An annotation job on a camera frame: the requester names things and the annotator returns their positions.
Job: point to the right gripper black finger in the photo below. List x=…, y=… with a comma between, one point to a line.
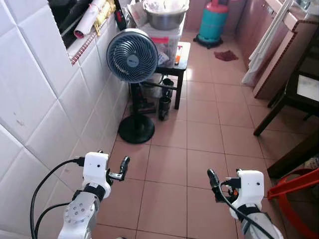
x=213, y=178

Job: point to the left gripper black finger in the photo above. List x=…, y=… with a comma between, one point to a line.
x=100, y=152
x=125, y=163

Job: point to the red plastic stool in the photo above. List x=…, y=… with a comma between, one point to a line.
x=294, y=183

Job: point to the black vacuum cleaner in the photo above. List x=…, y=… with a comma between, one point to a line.
x=164, y=107

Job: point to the grey standing fan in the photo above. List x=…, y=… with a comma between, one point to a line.
x=132, y=56

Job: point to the small black side table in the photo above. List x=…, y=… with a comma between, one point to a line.
x=180, y=67

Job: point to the small orange tube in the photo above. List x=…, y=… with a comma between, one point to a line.
x=178, y=54

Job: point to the dark red floor cloth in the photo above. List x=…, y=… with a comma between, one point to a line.
x=226, y=55

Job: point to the clear plastic storage box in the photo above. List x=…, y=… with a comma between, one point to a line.
x=169, y=45

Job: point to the white hanging cloth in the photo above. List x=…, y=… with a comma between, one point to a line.
x=259, y=59

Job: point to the white rolled paper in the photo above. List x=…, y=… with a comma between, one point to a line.
x=89, y=20

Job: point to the yellow bundle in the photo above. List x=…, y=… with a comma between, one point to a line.
x=103, y=17

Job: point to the brown wooden cabinet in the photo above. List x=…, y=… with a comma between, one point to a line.
x=284, y=55

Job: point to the large metal bowl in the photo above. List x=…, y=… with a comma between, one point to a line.
x=166, y=19

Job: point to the teal gas cylinder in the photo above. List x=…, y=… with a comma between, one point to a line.
x=213, y=25

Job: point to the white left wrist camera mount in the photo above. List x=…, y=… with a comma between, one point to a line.
x=95, y=168

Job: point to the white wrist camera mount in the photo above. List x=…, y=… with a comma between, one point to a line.
x=95, y=168
x=250, y=186

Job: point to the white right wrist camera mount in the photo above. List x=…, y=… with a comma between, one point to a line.
x=250, y=186

